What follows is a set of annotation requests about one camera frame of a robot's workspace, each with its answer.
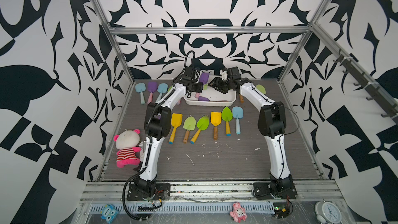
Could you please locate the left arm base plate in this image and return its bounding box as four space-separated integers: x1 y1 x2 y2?
126 183 171 201

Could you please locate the blue owl toy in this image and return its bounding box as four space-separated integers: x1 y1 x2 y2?
101 204 119 224

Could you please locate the pink bear toy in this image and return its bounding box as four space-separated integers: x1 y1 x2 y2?
229 202 247 223

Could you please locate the green pointed shovel yellow handle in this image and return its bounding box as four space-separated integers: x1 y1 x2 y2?
190 115 209 144

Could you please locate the green shovel brown wooden handle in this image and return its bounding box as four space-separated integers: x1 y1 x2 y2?
239 94 244 103

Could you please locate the teal square shovel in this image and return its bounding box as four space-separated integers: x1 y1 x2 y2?
135 83 146 105

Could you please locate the yellow toy shovel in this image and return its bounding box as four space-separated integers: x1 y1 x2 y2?
169 113 183 144

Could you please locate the white brush block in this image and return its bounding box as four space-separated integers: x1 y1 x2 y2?
139 141 146 162

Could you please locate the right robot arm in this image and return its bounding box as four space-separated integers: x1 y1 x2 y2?
208 67 294 196

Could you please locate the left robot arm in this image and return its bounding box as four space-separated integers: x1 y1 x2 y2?
134 66 203 196

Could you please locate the black wall hook rack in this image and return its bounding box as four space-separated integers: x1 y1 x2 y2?
333 49 398 125

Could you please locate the light blue pointed shovel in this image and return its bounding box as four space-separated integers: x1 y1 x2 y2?
232 106 244 135

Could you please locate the small green circuit board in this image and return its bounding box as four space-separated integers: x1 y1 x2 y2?
274 203 293 219

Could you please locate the white plastic storage box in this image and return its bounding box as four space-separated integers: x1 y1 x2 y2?
183 86 236 107

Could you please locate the green shovel yellow blue-tipped handle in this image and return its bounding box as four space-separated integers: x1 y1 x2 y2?
221 106 233 136

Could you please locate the yellow shovel wooden handle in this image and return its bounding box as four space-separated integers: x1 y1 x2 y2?
210 112 222 140

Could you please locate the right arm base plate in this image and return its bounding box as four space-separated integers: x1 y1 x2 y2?
252 182 297 200

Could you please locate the white alarm clock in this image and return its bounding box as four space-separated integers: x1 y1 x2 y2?
315 201 342 224

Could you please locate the black corrugated cable hose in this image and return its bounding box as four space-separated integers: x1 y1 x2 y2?
122 167 162 222

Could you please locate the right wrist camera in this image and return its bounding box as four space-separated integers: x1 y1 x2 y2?
220 70 228 81

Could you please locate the blue toy shovel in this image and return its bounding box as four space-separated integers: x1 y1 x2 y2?
156 83 169 102

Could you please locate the pink striped plush doll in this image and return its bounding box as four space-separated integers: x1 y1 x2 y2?
114 129 142 168

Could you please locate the white slotted cable duct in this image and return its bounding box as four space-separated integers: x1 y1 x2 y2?
88 203 274 215

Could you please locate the purple square shovel pink handle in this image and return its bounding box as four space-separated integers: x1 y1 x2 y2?
147 82 158 104

